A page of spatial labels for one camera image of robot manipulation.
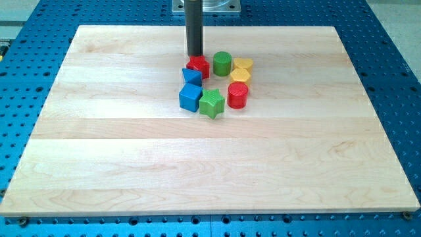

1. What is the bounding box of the green star block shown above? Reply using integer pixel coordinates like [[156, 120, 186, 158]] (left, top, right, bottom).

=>
[[199, 89, 225, 119]]

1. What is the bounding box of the blue cube block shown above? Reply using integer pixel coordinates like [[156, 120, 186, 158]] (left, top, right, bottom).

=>
[[179, 84, 203, 113]]

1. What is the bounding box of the red cylinder block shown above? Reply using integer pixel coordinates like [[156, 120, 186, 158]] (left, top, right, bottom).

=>
[[228, 82, 249, 109]]

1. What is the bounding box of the blue triangle block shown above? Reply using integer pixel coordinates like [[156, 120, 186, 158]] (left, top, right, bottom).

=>
[[182, 68, 202, 87]]

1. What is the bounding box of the yellow hexagon block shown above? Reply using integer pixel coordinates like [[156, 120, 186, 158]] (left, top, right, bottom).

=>
[[230, 68, 251, 86]]

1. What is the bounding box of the red star block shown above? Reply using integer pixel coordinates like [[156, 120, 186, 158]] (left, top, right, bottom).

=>
[[186, 55, 210, 79]]

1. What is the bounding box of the green cylinder block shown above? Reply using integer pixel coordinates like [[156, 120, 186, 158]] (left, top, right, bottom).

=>
[[213, 51, 232, 76]]

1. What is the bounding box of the yellow heart block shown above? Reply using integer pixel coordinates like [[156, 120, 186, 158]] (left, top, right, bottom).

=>
[[233, 57, 254, 74]]

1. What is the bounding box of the light wooden board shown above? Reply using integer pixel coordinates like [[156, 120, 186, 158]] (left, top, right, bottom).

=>
[[1, 26, 420, 217]]

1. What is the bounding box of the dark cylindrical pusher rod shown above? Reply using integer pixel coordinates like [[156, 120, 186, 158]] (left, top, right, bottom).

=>
[[184, 0, 203, 57]]

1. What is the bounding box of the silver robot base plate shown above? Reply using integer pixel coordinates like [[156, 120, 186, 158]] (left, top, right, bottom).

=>
[[170, 0, 241, 15]]

